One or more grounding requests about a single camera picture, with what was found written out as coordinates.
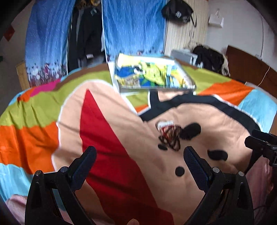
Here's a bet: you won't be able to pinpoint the blue dotted fabric wardrobe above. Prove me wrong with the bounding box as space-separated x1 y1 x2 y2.
25 1 166 87

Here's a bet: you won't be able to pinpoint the colourful cartoon bedspread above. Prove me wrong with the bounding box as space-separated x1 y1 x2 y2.
1 64 276 224

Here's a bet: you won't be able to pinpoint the silver cartoon tray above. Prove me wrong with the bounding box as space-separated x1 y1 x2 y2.
108 53 196 93

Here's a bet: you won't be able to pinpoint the beige wooden wardrobe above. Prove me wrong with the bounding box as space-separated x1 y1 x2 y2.
164 0 208 56

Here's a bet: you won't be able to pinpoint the dark hanging clothes in wardrobe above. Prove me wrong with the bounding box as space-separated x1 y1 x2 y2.
68 1 106 72

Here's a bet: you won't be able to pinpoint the white bedside cabinet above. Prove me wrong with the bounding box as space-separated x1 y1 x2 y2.
170 49 198 66

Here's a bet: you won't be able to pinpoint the white charging cable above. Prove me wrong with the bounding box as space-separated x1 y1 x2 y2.
244 66 271 86

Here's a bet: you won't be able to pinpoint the black drawstring bag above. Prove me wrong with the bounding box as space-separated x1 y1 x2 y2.
162 0 197 28

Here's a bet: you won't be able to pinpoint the pile of black clothes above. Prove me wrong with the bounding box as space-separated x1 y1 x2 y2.
192 45 231 77

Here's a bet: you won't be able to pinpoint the brown wooden headboard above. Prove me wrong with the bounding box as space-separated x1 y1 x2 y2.
226 46 277 97

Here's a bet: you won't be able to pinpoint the red bead jewelry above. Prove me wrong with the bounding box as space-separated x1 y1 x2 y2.
155 120 182 151

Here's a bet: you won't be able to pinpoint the white paper bag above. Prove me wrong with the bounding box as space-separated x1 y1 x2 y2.
208 9 224 28

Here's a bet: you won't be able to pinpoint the red diamond wall decoration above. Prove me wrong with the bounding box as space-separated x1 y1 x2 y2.
4 25 15 42

